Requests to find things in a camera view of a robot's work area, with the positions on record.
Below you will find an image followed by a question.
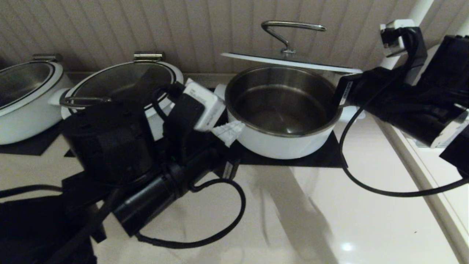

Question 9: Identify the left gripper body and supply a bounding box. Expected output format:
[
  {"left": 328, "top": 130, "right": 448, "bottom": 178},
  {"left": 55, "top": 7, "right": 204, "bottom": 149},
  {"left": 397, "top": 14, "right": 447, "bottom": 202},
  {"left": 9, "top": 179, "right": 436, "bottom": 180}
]
[{"left": 113, "top": 141, "right": 241, "bottom": 237}]

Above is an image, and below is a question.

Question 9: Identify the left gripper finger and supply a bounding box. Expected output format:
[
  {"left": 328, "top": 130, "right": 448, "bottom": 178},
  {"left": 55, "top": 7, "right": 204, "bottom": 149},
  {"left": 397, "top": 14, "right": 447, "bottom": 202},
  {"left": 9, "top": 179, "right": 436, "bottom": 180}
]
[{"left": 212, "top": 121, "right": 245, "bottom": 148}]

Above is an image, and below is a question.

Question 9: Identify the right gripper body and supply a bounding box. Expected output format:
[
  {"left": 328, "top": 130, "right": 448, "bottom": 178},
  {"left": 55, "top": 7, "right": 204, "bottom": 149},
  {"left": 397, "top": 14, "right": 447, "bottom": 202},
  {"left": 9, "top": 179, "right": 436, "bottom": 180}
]
[{"left": 333, "top": 67, "right": 408, "bottom": 124}]

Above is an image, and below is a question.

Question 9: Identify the glass lid with steel handle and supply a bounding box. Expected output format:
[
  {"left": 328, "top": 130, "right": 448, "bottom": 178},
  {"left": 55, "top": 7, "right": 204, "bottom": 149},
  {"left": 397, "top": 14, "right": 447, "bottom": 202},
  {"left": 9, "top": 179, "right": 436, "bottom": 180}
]
[
  {"left": 0, "top": 54, "right": 62, "bottom": 109},
  {"left": 221, "top": 21, "right": 363, "bottom": 74},
  {"left": 60, "top": 52, "right": 177, "bottom": 111}
]

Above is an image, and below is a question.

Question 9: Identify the white pot steel interior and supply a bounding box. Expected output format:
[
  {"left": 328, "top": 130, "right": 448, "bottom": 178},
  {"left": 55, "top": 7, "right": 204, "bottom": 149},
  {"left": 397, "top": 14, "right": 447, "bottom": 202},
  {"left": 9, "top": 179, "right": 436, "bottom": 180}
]
[{"left": 214, "top": 65, "right": 367, "bottom": 160}]

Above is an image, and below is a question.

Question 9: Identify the black mat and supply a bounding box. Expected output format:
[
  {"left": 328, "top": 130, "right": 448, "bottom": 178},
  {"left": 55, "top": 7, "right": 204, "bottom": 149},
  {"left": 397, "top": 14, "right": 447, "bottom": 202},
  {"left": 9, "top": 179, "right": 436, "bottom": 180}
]
[
  {"left": 216, "top": 130, "right": 347, "bottom": 169},
  {"left": 0, "top": 122, "right": 66, "bottom": 157}
]

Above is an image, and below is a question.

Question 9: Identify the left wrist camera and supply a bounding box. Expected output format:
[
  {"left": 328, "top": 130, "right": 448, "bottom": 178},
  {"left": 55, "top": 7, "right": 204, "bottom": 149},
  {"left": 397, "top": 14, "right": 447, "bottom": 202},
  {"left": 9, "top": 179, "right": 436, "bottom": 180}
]
[{"left": 163, "top": 78, "right": 226, "bottom": 148}]

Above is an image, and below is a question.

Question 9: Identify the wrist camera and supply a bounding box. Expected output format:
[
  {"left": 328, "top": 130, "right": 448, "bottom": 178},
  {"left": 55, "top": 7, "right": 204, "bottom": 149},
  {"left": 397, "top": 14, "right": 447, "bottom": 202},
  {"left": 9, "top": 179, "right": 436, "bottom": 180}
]
[
  {"left": 163, "top": 78, "right": 226, "bottom": 148},
  {"left": 380, "top": 19, "right": 428, "bottom": 71}
]

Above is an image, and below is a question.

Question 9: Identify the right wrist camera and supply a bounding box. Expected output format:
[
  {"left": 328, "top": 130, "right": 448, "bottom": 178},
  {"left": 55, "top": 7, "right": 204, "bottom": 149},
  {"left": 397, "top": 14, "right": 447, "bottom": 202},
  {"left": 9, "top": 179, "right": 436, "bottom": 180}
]
[{"left": 380, "top": 19, "right": 428, "bottom": 71}]

